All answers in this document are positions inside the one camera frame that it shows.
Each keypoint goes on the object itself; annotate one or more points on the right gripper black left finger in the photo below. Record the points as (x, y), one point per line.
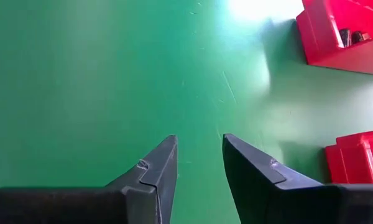
(155, 186)

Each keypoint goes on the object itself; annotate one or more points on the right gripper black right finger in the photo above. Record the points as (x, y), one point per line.
(251, 186)

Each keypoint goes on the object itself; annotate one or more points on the red plastic bin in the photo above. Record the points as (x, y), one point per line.
(348, 161)
(323, 40)

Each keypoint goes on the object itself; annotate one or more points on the green table mat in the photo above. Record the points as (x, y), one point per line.
(81, 93)

